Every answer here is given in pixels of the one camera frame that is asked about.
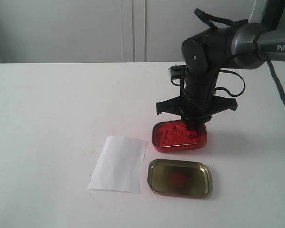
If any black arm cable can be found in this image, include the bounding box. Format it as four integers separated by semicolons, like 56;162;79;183
193;8;285;119

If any white cabinet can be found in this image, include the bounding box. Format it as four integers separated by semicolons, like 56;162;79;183
0;0;266;63

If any gold metal tin lid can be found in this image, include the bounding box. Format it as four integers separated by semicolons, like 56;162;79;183
147;159;212;199

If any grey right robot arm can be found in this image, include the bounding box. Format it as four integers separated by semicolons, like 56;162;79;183
156;23;285;128

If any white paper sheet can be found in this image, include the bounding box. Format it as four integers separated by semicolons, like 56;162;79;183
87;136;148;194

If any red plastic stamp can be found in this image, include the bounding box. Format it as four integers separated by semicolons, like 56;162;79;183
187;122;197;132

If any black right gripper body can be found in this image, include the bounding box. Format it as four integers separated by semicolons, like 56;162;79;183
156;66;238;123

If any red ink pad tin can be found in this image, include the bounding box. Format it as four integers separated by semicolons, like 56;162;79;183
152;120;207;152

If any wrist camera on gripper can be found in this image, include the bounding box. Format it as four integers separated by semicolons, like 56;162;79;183
168;65;186;78

